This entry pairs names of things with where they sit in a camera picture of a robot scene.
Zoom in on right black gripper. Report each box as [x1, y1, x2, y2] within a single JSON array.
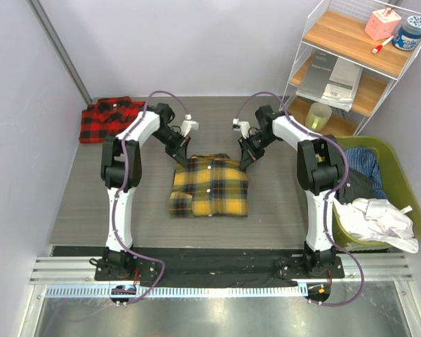
[[239, 131, 279, 169]]

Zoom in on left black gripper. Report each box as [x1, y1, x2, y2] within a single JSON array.
[[152, 128, 190, 167]]

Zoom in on yellow plaid long sleeve shirt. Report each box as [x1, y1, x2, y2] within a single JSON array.
[[168, 154, 248, 218]]

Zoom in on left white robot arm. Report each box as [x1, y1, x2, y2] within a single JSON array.
[[90, 103, 199, 281]]

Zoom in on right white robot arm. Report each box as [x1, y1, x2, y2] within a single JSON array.
[[232, 105, 346, 277]]

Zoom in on red black plaid shirt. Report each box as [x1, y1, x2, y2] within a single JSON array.
[[79, 96, 145, 144]]

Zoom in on pale green mug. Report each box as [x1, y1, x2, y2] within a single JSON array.
[[305, 103, 333, 132]]

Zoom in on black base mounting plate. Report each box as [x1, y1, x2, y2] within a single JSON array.
[[53, 246, 345, 289]]

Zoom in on white paper manuals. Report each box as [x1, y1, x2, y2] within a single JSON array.
[[295, 58, 363, 112]]

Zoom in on blue checked shirt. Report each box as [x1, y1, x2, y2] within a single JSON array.
[[345, 147, 387, 199]]

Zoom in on grey setup guide booklet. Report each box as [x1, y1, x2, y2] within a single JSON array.
[[298, 51, 338, 96]]

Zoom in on white shirt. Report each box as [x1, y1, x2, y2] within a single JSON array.
[[334, 198, 419, 253]]

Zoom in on green laundry basket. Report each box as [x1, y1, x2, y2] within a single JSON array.
[[331, 135, 421, 251]]

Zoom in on red white marker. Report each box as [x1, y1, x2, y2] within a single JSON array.
[[371, 35, 394, 54]]

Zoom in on pink cube power strip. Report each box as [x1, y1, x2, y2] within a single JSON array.
[[364, 7, 401, 41]]

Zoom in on blue lidded jar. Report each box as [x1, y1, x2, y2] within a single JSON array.
[[392, 15, 421, 51]]

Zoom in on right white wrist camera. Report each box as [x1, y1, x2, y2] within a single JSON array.
[[232, 118, 250, 139]]

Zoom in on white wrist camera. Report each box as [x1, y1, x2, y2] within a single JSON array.
[[232, 118, 250, 139], [180, 114, 199, 137]]

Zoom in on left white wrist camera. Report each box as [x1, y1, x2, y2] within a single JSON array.
[[180, 114, 199, 137]]

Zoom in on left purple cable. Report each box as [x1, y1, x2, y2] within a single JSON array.
[[110, 90, 194, 305]]

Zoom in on slotted cable duct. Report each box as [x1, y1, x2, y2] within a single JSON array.
[[45, 284, 308, 299]]

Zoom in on white wire shelf unit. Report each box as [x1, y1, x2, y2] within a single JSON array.
[[283, 0, 421, 136]]

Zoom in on grey corner wall post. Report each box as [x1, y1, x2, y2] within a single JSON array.
[[26, 0, 92, 104]]

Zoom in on aluminium rail frame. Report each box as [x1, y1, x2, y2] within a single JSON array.
[[20, 252, 421, 336]]

